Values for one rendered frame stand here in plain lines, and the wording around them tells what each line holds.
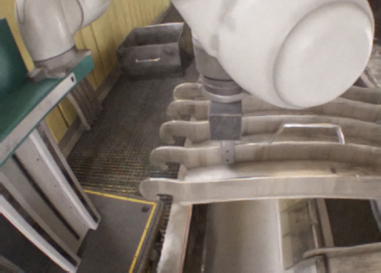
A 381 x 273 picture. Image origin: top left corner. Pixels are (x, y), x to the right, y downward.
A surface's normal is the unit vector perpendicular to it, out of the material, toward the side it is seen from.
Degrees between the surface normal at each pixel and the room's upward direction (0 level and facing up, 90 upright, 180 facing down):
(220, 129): 90
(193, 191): 90
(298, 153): 90
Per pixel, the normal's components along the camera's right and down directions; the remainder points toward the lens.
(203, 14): -0.76, 0.47
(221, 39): -0.96, 0.22
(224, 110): -0.11, -0.76
